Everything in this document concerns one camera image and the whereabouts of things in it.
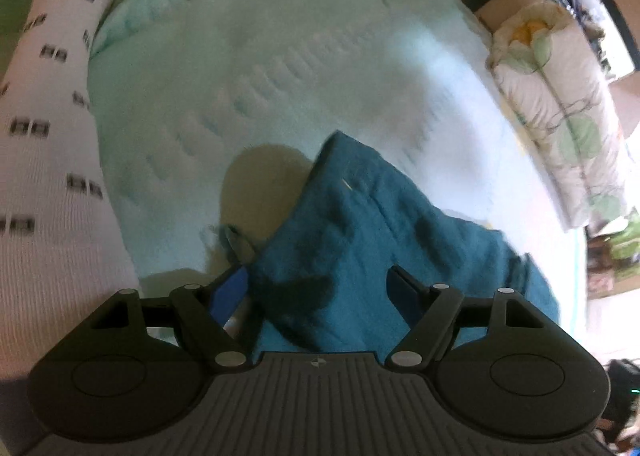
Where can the green printed box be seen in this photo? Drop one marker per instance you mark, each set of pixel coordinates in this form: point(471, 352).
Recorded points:
point(617, 246)

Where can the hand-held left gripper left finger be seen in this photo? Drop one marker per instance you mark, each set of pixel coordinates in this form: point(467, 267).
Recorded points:
point(230, 288)

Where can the floral pillow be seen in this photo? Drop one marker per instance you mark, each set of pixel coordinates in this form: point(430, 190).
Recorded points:
point(555, 101)

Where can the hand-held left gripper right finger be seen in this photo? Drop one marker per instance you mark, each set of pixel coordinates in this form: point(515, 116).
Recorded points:
point(406, 293)

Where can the floral fleece blanket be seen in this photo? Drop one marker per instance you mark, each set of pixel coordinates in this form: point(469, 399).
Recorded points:
point(250, 61)

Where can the teal pants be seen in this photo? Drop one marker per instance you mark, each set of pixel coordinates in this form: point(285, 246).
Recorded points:
point(360, 236)

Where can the dark bag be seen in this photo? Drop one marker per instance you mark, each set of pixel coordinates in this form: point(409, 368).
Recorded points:
point(622, 396)

